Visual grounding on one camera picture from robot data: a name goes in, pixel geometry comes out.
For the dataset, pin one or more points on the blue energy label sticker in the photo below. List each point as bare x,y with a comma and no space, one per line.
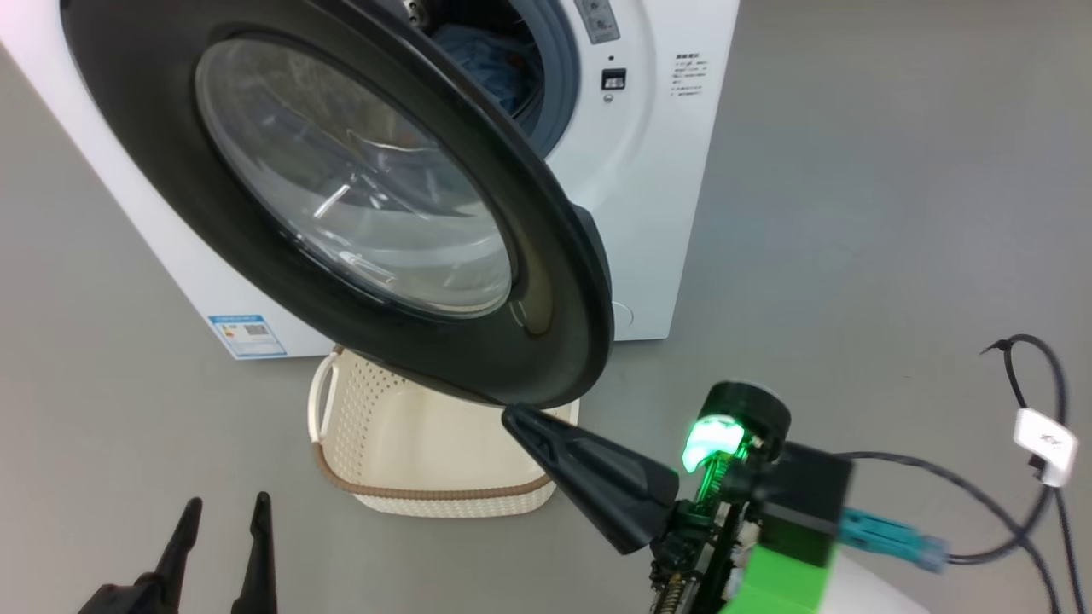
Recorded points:
247,335

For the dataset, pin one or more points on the round white filter cover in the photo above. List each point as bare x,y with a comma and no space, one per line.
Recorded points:
623,314

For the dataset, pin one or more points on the cream perforated laundry basket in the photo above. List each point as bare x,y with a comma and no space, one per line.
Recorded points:
409,443

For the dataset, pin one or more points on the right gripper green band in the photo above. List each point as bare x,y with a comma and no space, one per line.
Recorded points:
717,529

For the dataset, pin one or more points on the white front-load washing machine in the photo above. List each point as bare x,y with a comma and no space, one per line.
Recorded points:
665,213

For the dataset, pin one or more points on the grey rubber door gasket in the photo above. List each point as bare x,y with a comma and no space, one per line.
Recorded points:
559,77

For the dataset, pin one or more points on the black round glass washer door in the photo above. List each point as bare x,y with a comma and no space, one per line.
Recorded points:
153,153

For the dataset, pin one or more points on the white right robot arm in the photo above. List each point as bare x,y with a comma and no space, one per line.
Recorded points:
870,593

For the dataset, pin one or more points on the blue garment with orange prints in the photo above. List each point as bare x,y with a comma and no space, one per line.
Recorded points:
486,68

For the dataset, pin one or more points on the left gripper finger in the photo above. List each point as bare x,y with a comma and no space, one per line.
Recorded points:
158,593
258,571

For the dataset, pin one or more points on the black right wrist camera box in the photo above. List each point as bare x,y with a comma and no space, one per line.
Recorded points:
802,503

